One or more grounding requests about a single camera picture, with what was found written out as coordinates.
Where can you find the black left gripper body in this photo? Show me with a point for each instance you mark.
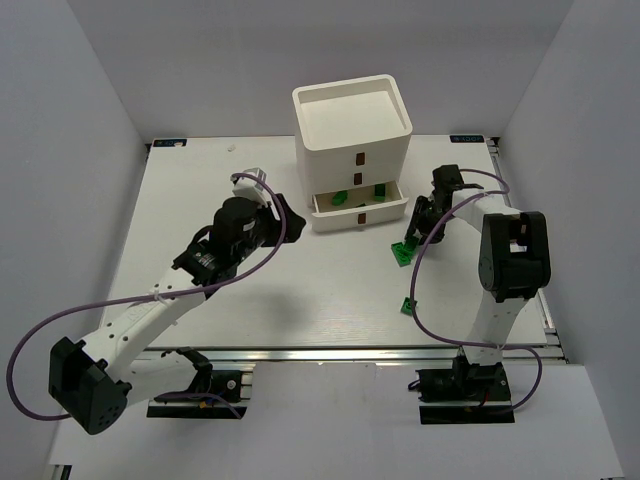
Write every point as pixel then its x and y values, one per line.
pixel 275 220

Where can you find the green long lego brick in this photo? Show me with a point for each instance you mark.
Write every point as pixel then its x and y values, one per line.
pixel 411 243

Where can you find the white bottom drawer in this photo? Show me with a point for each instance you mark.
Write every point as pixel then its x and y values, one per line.
pixel 357 208

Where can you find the white three-drawer storage box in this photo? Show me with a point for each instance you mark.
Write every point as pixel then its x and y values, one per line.
pixel 350 133

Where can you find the green square lego brick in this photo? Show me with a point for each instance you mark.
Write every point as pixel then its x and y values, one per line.
pixel 408 306

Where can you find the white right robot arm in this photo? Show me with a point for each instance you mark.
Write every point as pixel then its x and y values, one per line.
pixel 513 263

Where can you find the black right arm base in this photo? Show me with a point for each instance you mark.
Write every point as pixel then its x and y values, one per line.
pixel 463 394

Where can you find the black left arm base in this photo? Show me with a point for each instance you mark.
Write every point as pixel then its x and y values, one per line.
pixel 220 387

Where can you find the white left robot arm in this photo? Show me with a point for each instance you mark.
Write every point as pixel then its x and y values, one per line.
pixel 96 378

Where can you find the blue right corner label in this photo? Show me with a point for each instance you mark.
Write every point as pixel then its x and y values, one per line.
pixel 466 138

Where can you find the blue corner label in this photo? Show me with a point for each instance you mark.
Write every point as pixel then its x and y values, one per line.
pixel 169 143
pixel 466 138

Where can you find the blue left corner label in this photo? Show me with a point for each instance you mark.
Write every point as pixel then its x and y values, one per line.
pixel 169 143

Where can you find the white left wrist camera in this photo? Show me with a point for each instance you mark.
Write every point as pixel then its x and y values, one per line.
pixel 248 188

